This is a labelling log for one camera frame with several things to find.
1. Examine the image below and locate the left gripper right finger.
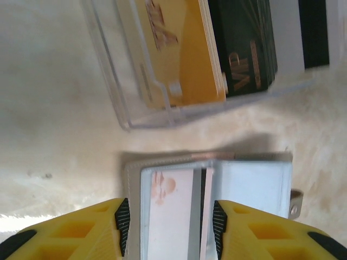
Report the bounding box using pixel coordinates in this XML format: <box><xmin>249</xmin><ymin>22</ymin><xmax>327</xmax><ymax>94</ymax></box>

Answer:
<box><xmin>213</xmin><ymin>199</ymin><xmax>347</xmax><ymax>260</ymax></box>

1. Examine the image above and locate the black VIP card stack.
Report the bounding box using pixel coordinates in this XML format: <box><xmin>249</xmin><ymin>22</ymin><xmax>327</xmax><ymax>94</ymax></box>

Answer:
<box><xmin>208</xmin><ymin>0</ymin><xmax>279</xmax><ymax>99</ymax></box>

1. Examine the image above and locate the white card with black stripe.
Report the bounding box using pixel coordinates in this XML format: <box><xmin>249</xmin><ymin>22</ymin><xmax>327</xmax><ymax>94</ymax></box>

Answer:
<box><xmin>267</xmin><ymin>0</ymin><xmax>332</xmax><ymax>73</ymax></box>

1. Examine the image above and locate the clear plastic card box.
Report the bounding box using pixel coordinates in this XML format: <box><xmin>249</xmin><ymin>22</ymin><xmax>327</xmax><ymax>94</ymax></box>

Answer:
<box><xmin>81</xmin><ymin>0</ymin><xmax>347</xmax><ymax>133</ymax></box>

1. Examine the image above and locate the gold VIP card stack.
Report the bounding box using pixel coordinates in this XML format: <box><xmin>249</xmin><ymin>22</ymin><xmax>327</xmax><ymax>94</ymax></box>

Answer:
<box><xmin>116</xmin><ymin>0</ymin><xmax>228</xmax><ymax>109</ymax></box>

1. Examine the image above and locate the grey leather card holder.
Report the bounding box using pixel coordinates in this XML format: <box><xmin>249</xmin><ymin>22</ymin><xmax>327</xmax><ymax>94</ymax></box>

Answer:
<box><xmin>124</xmin><ymin>151</ymin><xmax>304</xmax><ymax>260</ymax></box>

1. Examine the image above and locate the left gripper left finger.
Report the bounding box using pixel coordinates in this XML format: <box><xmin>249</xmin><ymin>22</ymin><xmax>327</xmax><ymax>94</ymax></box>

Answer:
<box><xmin>0</xmin><ymin>197</ymin><xmax>131</xmax><ymax>260</ymax></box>

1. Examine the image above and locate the white card with orange print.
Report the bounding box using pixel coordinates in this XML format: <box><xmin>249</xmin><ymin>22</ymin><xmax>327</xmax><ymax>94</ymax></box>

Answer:
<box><xmin>147</xmin><ymin>167</ymin><xmax>196</xmax><ymax>260</ymax></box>

